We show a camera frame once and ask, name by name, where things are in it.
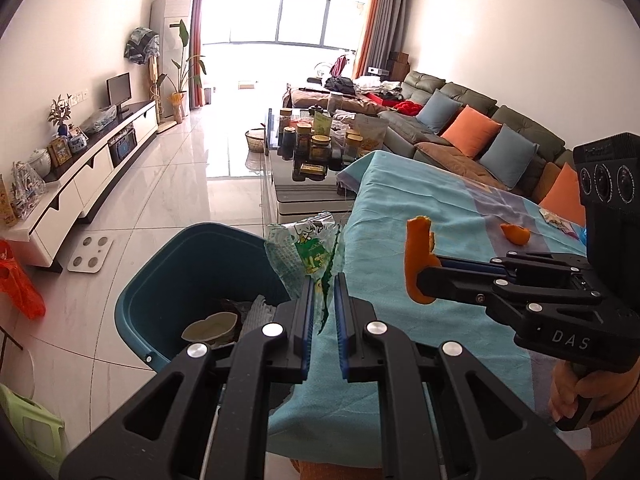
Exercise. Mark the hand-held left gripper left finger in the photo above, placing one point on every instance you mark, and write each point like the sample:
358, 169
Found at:
310, 325

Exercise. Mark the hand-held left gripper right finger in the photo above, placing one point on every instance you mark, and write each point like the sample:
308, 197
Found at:
342, 330

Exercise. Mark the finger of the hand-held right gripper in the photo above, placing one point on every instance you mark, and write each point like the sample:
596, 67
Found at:
475, 264
465, 285

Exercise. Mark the long orange peel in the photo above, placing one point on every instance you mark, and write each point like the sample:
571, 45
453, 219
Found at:
416, 260

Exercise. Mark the green white plastic bag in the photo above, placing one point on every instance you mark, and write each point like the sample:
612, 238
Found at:
305, 250

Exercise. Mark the white blue-dotted paper cup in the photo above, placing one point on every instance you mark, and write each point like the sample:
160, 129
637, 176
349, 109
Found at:
210, 327

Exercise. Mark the blue plastic bin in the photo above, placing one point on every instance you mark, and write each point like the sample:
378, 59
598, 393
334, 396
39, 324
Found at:
165, 280

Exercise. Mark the person's right forearm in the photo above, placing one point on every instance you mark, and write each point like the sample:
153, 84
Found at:
615, 435

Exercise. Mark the person's right hand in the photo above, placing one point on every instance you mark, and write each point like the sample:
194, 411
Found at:
562, 390

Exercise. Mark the small orange peel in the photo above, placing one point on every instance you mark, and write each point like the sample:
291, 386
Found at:
516, 235

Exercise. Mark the white foam fruit net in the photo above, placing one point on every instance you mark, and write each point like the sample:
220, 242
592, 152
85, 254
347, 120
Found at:
260, 312

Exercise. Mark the teal blanket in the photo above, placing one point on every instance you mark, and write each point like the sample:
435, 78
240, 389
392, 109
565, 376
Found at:
450, 340

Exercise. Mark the colourful snack wrapper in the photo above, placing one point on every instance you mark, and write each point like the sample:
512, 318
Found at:
557, 220

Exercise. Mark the small orange cushion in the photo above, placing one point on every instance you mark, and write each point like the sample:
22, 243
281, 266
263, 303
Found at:
565, 195

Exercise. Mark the brown sofa throw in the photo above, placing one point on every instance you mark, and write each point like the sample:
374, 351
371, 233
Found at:
445, 156

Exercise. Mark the large blue cushion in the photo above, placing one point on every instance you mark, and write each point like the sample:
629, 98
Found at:
510, 155

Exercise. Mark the glass coffee table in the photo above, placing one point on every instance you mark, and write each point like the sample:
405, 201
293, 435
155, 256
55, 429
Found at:
300, 195

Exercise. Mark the large orange cushion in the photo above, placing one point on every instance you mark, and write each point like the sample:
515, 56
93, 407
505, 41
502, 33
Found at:
470, 130

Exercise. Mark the grey green sofa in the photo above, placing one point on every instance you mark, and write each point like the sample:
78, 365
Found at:
520, 125

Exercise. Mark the small blue cushion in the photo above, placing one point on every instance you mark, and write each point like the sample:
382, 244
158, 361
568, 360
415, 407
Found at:
437, 110

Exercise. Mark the red cloth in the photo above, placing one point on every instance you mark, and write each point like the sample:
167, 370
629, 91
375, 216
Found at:
410, 108

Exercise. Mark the group of dark glass jars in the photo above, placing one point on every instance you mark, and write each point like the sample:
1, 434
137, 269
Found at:
320, 147

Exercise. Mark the woven basket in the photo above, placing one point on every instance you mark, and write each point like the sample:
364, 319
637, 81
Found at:
255, 142

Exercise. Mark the brown cardboard boxes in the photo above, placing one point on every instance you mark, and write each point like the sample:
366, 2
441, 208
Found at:
398, 65

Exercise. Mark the black clothes pile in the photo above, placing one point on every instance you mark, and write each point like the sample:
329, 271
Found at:
340, 85

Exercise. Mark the white bathroom scale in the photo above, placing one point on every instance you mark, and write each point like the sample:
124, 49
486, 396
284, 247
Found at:
91, 255

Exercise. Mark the maroon garment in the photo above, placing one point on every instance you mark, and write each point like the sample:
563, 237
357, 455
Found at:
339, 66

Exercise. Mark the orange grey curtain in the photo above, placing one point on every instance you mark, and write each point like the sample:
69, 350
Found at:
382, 30
195, 35

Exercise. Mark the tall leafy plant in vase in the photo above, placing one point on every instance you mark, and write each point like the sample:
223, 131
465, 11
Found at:
177, 105

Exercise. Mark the white black TV stand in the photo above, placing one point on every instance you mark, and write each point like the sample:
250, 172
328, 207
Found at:
95, 170

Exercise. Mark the orange plastic bag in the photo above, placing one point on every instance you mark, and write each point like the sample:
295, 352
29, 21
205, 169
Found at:
20, 285

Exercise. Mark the plastic-covered blue bundle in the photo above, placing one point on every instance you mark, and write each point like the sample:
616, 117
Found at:
100, 121

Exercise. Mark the blue white porcelain jar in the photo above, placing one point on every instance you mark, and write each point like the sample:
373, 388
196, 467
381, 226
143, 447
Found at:
79, 144

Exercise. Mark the green plastic stool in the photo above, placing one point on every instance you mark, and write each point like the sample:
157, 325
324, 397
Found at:
27, 420

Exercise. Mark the black monitor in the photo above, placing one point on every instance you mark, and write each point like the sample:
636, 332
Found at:
119, 89

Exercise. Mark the large window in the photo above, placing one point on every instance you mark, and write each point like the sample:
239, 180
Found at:
290, 20

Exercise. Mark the plastic-wrapped ship model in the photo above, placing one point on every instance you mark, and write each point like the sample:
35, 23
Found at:
27, 190

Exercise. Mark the white ceramic jar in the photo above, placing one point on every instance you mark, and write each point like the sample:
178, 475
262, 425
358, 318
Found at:
41, 162

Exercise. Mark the white standing air conditioner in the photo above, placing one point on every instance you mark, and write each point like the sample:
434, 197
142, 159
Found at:
167, 40

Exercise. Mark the tall yellow box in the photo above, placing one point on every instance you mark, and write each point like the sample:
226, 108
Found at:
7, 202

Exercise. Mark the cloth-covered standing fan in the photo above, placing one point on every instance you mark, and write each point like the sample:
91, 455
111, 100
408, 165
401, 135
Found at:
141, 45

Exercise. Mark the branch plant in vase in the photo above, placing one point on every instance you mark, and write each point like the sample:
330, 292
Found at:
61, 112

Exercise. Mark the wooden photo frame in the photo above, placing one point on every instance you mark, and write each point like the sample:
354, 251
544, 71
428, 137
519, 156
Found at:
60, 152

